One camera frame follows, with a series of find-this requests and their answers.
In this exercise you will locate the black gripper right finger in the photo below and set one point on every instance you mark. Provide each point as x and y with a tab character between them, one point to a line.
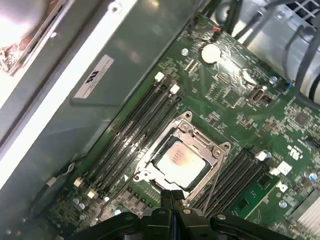
190	225

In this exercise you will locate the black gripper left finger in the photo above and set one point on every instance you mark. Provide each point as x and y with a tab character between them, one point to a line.
160	225

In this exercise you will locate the thin metal locking lever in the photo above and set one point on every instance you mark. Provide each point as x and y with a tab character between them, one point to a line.
213	185
110	200

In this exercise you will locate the silver CPU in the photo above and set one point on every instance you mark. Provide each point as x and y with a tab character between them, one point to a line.
182	162

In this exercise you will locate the metal socket cover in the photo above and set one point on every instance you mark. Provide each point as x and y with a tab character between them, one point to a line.
190	131

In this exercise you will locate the CPU socket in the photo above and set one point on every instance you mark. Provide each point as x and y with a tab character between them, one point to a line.
186	117

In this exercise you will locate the black RAM slot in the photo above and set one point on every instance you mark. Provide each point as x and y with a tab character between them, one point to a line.
141	135
154	135
116	135
129	135
224	180
243	180
233	180

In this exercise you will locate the green RAM stick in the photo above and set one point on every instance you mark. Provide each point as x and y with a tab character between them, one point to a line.
255	197

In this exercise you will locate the silver finned heat sink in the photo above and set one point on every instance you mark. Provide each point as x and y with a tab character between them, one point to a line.
310	220

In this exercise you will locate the silver internal USB port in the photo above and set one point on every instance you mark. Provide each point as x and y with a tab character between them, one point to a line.
257	95

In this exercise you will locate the green motherboard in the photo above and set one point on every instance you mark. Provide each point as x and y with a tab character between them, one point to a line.
225	82

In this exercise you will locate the round coin battery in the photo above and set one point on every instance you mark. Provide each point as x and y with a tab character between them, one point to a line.
211	54

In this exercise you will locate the black grey PC case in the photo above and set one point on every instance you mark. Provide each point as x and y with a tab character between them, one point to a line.
140	32

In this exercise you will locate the silver metal drive cage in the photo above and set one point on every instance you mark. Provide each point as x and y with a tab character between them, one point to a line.
270	40

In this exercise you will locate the white case wall sticker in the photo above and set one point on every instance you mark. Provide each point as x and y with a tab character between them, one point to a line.
93	77

